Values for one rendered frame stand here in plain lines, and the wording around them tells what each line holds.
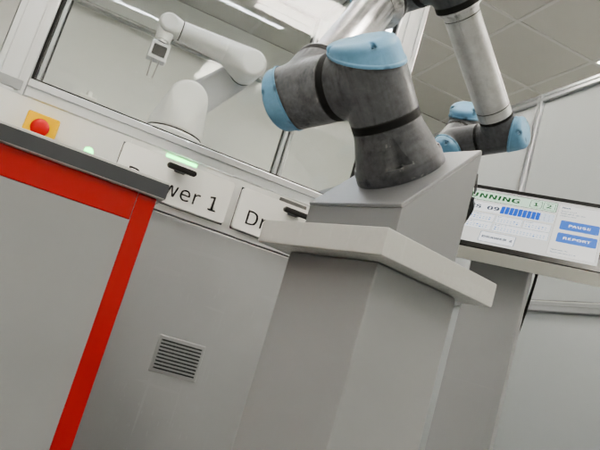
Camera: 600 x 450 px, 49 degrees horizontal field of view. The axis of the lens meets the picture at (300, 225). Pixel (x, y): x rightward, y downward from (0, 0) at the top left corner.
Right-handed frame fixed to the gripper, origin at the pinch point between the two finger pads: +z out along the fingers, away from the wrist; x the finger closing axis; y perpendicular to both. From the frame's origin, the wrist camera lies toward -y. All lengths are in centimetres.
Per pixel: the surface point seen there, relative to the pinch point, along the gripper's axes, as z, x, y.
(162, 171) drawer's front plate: -28, 63, -39
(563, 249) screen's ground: 1.3, -27.9, 1.6
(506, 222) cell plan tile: 1.3, -12.0, 8.8
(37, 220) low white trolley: -55, 39, -94
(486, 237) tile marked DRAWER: 1.3, -8.3, 0.4
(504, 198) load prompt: 1.3, -9.0, 20.7
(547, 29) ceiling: 35, 14, 264
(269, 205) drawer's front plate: -14, 43, -25
